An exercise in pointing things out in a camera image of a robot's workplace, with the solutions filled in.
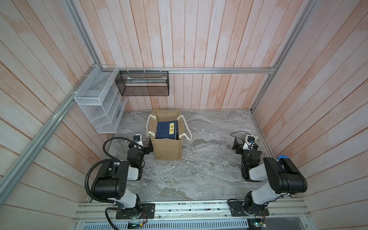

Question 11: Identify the brown canvas tote bag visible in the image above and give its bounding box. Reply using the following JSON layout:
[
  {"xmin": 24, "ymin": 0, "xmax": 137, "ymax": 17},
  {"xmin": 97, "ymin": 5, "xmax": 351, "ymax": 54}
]
[{"xmin": 146, "ymin": 110, "xmax": 193, "ymax": 161}]

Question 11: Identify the small blue book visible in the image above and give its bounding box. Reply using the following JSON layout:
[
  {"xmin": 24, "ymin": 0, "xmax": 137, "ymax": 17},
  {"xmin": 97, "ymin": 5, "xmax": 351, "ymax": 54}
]
[{"xmin": 156, "ymin": 121, "xmax": 179, "ymax": 140}]

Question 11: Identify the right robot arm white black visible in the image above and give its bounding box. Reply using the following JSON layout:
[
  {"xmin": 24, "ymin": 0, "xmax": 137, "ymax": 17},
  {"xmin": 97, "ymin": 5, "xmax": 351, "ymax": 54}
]
[{"xmin": 232, "ymin": 134, "xmax": 308, "ymax": 216}]

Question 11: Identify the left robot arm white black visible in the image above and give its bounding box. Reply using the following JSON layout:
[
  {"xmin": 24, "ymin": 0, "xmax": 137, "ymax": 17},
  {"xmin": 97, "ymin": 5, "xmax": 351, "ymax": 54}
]
[{"xmin": 84, "ymin": 135, "xmax": 153, "ymax": 221}]

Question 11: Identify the clear tube blue cap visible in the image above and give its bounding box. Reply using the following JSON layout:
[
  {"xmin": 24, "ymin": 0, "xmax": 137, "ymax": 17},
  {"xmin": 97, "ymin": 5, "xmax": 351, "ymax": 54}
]
[{"xmin": 277, "ymin": 155, "xmax": 290, "ymax": 162}]

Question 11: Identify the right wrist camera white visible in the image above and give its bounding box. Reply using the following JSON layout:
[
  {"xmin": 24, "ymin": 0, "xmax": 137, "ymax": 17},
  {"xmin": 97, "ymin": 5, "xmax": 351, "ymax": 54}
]
[{"xmin": 242, "ymin": 134, "xmax": 259, "ymax": 150}]

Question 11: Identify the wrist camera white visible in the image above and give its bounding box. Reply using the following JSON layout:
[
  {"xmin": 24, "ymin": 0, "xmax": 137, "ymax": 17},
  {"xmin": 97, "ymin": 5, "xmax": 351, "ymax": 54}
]
[
  {"xmin": 133, "ymin": 134, "xmax": 143, "ymax": 146},
  {"xmin": 242, "ymin": 134, "xmax": 259, "ymax": 150}
]

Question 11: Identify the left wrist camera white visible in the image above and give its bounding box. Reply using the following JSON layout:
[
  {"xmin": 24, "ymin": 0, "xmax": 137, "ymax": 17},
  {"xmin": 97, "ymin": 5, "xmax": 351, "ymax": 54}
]
[{"xmin": 133, "ymin": 134, "xmax": 143, "ymax": 146}]

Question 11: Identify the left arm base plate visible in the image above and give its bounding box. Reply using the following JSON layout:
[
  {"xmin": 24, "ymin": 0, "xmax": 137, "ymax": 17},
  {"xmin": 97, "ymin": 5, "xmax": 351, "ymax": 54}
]
[{"xmin": 116, "ymin": 203, "xmax": 155, "ymax": 220}]

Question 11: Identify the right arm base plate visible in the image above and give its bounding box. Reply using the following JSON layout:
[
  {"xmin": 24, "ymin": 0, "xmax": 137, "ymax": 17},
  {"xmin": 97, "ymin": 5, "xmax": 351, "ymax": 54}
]
[{"xmin": 227, "ymin": 199, "xmax": 270, "ymax": 217}]

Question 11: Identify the aluminium rail front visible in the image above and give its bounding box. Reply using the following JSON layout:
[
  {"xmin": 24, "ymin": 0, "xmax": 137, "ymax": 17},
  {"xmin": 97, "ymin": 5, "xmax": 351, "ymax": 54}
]
[{"xmin": 72, "ymin": 197, "xmax": 311, "ymax": 223}]

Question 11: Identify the black mesh wall basket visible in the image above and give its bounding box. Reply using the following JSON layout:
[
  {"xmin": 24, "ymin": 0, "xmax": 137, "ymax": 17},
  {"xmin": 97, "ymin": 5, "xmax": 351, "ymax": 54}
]
[{"xmin": 115, "ymin": 71, "xmax": 170, "ymax": 96}]

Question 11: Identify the white wire mesh shelf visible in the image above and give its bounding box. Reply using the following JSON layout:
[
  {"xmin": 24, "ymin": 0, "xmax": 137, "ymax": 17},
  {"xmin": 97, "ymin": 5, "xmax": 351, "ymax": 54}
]
[{"xmin": 74, "ymin": 65, "xmax": 127, "ymax": 134}]

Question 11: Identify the aluminium frame bar back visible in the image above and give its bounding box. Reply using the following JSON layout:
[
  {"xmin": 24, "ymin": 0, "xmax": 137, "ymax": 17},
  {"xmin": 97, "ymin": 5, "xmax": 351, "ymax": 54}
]
[{"xmin": 104, "ymin": 66, "xmax": 276, "ymax": 74}]

